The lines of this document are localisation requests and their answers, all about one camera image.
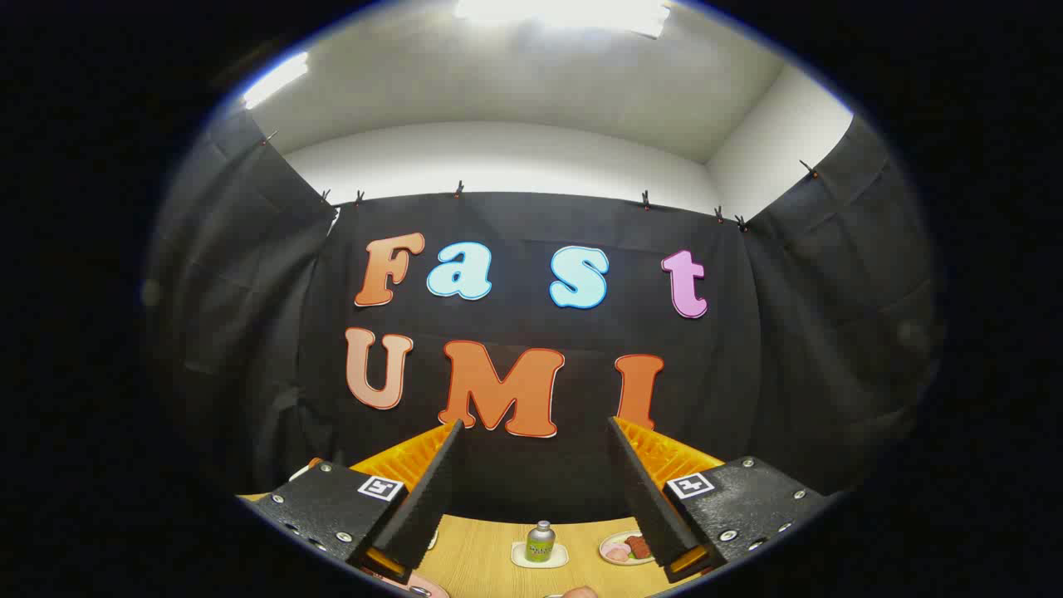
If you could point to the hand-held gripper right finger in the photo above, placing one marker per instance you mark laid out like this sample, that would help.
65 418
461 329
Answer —
639 490

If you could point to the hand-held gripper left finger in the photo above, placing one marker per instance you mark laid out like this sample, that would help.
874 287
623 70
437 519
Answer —
428 498

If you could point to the brown fried meat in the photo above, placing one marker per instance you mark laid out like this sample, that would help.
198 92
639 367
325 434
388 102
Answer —
638 546

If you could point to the pink ham slices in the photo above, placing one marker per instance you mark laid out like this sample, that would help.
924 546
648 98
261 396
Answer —
617 551

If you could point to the white oval plate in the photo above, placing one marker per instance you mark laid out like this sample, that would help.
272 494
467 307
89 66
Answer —
610 556

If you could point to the pink round plate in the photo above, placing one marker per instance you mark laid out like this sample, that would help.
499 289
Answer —
423 583

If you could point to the black backdrop cloth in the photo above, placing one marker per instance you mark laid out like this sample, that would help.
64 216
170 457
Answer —
531 473

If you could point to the white square coaster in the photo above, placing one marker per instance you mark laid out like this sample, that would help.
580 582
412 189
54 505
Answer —
521 558

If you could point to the green soda bottle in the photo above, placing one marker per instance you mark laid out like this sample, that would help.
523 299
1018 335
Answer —
540 544

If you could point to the row of cloth clips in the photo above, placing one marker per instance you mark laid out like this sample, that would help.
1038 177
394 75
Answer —
458 189

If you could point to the ceiling light panel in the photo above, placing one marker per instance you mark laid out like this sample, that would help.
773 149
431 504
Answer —
274 79
565 12

